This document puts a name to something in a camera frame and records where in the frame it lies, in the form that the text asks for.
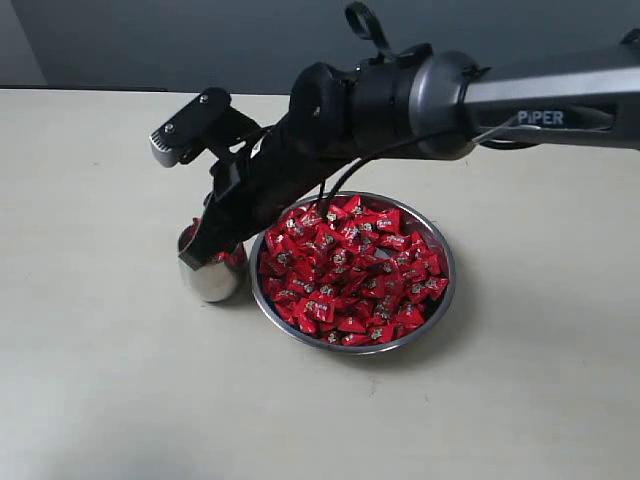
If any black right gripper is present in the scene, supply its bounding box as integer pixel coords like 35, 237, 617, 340
178, 63, 357, 268

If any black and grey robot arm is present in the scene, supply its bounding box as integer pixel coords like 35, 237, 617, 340
162, 31, 639, 269

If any stainless steel cup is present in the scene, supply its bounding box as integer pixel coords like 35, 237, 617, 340
178, 243, 248, 303

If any pile of red wrapped candies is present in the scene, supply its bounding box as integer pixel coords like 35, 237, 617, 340
258, 195, 449, 346

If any round metal bowl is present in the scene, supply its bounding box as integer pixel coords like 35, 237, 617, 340
248, 191, 457, 355

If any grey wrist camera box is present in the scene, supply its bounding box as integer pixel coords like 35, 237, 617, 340
149, 87, 231, 168

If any black cable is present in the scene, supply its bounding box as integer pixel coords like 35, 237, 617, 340
317, 1, 451, 221

